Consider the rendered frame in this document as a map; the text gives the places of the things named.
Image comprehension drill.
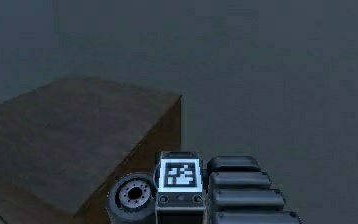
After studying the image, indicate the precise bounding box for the brown wooden cabinet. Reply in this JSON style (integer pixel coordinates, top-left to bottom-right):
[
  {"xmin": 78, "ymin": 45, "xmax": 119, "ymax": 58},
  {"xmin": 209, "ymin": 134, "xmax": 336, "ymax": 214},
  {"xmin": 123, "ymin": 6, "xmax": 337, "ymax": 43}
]
[{"xmin": 0, "ymin": 75, "xmax": 183, "ymax": 224}]

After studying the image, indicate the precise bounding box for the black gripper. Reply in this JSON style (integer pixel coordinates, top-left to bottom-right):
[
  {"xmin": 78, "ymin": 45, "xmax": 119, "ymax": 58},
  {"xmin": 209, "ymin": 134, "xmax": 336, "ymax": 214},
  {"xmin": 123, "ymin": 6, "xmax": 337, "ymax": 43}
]
[{"xmin": 106, "ymin": 172, "xmax": 159, "ymax": 224}]

